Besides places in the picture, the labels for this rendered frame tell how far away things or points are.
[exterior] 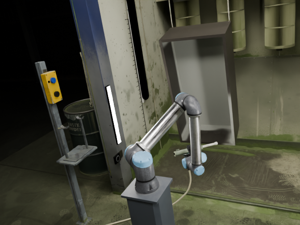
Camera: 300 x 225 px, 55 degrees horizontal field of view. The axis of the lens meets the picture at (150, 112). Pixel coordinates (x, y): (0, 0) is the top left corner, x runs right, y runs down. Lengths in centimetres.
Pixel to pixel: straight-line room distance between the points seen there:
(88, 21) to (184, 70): 113
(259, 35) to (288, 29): 53
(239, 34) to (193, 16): 62
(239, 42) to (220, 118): 102
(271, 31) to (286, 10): 26
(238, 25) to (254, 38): 43
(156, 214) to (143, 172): 33
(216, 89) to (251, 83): 97
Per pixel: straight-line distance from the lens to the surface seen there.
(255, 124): 395
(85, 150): 271
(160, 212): 226
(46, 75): 250
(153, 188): 222
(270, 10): 371
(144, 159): 213
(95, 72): 284
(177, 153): 287
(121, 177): 323
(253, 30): 413
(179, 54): 311
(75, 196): 300
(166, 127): 231
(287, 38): 372
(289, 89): 402
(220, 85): 317
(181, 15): 395
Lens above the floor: 193
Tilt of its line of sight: 20 degrees down
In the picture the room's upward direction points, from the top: 9 degrees counter-clockwise
